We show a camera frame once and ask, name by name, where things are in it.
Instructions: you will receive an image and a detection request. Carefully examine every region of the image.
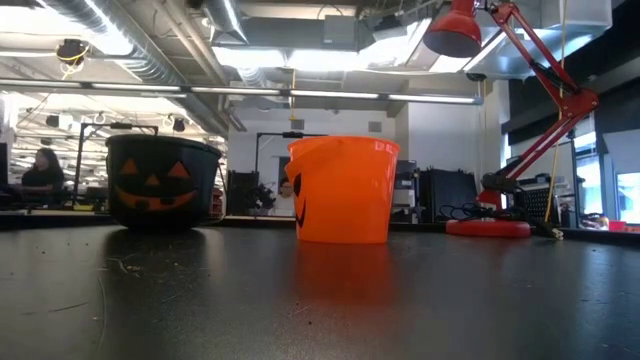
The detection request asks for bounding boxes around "black metal frame stand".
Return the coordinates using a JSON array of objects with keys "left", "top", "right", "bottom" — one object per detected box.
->
[
  {"left": 73, "top": 122, "right": 160, "bottom": 209},
  {"left": 253, "top": 130, "right": 329, "bottom": 174}
]

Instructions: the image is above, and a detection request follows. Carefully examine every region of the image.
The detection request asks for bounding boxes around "red desk lamp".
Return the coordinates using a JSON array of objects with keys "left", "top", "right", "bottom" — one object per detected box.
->
[{"left": 422, "top": 0, "right": 600, "bottom": 239}]

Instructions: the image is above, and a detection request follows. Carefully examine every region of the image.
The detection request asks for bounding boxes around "long hanging light bar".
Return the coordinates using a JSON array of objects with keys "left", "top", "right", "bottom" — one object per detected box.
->
[{"left": 0, "top": 78, "right": 484, "bottom": 105}]

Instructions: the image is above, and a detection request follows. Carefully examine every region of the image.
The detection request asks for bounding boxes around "grey printer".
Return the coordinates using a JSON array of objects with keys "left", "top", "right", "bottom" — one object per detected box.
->
[{"left": 392, "top": 159, "right": 420, "bottom": 225}]

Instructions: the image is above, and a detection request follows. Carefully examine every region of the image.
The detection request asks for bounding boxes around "black equipment box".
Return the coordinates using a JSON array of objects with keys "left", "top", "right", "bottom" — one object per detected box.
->
[{"left": 418, "top": 168, "right": 480, "bottom": 225}]

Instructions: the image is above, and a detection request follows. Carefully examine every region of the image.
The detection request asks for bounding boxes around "person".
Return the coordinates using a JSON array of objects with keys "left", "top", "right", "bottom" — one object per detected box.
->
[
  {"left": 271, "top": 176, "right": 297, "bottom": 217},
  {"left": 20, "top": 146, "right": 67, "bottom": 196}
]

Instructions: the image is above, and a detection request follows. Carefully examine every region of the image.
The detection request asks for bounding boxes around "grey ceiling unit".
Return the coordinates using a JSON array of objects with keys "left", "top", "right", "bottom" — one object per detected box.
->
[{"left": 322, "top": 14, "right": 362, "bottom": 51}]

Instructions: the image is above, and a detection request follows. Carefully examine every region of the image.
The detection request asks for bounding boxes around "black perforated box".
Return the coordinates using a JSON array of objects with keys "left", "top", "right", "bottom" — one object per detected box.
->
[{"left": 513, "top": 185, "right": 554, "bottom": 225}]

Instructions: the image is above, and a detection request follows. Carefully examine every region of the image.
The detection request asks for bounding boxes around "black lamp cable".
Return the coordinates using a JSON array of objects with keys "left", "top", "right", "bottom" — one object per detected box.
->
[{"left": 439, "top": 202, "right": 565, "bottom": 241}]

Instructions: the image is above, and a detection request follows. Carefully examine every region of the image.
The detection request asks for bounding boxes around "yellow hanging cable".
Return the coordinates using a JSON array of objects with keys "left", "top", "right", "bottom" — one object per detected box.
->
[{"left": 543, "top": 0, "right": 569, "bottom": 224}]

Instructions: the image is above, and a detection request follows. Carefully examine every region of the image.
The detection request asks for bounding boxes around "black machine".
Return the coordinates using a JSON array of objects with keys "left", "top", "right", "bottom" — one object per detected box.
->
[{"left": 227, "top": 169, "right": 277, "bottom": 216}]

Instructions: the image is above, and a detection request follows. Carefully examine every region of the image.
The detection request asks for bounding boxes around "silver ventilation duct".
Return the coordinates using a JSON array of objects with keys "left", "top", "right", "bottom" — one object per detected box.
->
[{"left": 42, "top": 0, "right": 232, "bottom": 137}]

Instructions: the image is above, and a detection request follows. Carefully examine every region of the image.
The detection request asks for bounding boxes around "black ceiling cable reel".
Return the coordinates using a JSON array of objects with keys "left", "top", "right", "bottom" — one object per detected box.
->
[{"left": 54, "top": 38, "right": 92, "bottom": 69}]

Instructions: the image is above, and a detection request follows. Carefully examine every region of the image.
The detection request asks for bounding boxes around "orange pumpkin face bucket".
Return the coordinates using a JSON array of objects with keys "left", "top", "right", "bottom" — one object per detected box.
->
[{"left": 285, "top": 135, "right": 402, "bottom": 245}]

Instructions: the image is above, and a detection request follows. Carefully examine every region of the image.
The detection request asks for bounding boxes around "black pumpkin face bucket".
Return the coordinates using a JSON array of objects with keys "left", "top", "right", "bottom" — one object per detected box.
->
[{"left": 104, "top": 133, "right": 224, "bottom": 232}]

